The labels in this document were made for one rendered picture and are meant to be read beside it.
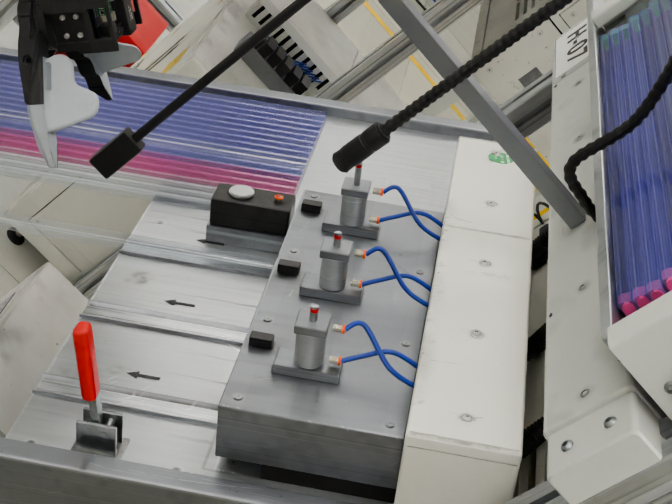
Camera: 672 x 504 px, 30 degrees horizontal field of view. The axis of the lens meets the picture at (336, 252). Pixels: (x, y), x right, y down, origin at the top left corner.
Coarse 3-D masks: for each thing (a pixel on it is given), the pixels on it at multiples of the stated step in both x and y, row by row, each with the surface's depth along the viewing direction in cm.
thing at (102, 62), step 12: (120, 48) 113; (132, 48) 113; (84, 60) 113; (96, 60) 114; (108, 60) 114; (120, 60) 114; (132, 60) 114; (84, 72) 114; (96, 72) 114; (96, 84) 116; (108, 84) 117; (108, 96) 117
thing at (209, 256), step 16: (0, 224) 117; (16, 224) 117; (32, 224) 117; (48, 224) 117; (64, 224) 117; (80, 240) 117; (96, 240) 116; (112, 240) 116; (128, 240) 116; (144, 240) 116; (160, 240) 116; (160, 256) 116; (176, 256) 116; (192, 256) 115; (208, 256) 115; (224, 256) 115; (240, 256) 116; (256, 256) 116; (256, 272) 115
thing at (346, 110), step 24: (0, 48) 151; (120, 72) 148; (144, 72) 149; (240, 96) 147; (264, 96) 147; (288, 96) 147; (360, 120) 146; (384, 120) 146; (432, 120) 146; (456, 120) 146
